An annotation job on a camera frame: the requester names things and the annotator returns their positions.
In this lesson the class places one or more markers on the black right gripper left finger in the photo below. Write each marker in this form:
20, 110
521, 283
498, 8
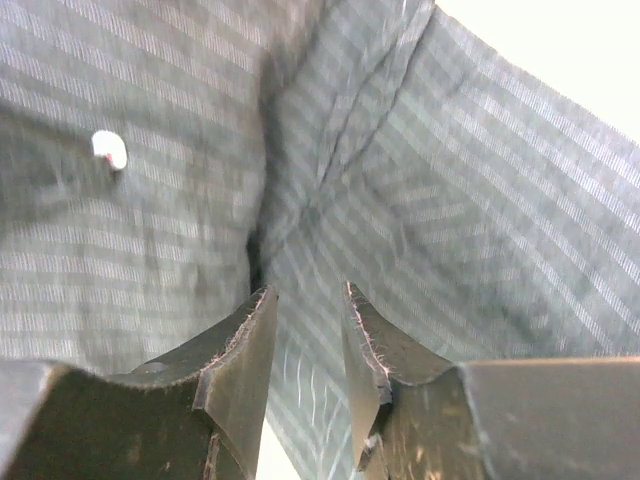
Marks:
195, 412

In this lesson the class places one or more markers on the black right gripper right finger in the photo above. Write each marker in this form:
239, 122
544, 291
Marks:
416, 415

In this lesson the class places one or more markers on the black pinstriped long sleeve shirt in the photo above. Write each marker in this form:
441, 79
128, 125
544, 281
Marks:
161, 159

